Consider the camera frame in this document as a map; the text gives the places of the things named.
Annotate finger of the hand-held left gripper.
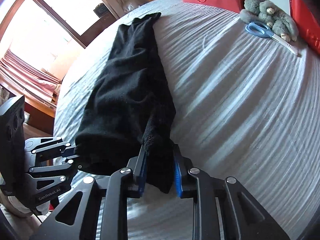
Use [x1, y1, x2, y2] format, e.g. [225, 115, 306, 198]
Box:
[26, 155, 83, 180]
[24, 136, 77, 161]

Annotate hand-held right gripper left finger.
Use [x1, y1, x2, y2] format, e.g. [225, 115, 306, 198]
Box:
[29, 145, 148, 240]

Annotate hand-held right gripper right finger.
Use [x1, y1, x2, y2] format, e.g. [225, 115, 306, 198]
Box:
[173, 144, 292, 240]

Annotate black printed t-shirt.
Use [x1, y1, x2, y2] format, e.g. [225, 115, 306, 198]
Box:
[74, 12, 177, 194]

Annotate pink curtain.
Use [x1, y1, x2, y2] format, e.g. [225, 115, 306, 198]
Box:
[0, 49, 62, 101]

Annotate striped bed sheet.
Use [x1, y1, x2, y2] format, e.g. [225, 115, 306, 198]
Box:
[53, 0, 320, 240]

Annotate window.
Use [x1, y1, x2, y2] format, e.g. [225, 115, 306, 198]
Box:
[0, 0, 121, 63]

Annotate dark box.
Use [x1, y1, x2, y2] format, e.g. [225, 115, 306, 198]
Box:
[93, 3, 111, 19]

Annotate clear plastic bag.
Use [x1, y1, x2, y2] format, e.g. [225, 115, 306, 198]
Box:
[122, 0, 140, 12]

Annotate grey plush toy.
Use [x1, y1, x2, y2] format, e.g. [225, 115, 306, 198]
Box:
[240, 0, 299, 42]

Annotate red bear suitcase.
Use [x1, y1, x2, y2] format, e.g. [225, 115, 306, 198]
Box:
[287, 0, 320, 53]

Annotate blue handled scissors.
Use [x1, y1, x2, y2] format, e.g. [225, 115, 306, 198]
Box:
[245, 21, 300, 56]

